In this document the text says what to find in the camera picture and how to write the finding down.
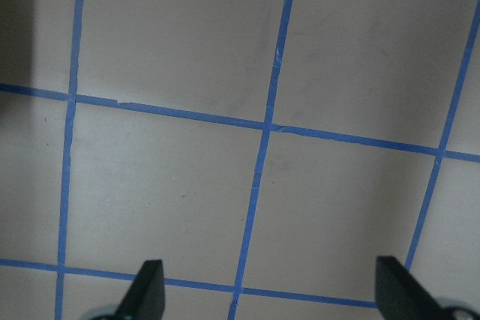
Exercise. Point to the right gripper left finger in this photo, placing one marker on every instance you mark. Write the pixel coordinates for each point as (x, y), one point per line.
(145, 299)

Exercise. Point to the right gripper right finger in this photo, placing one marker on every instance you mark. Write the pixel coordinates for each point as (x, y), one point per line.
(398, 295)

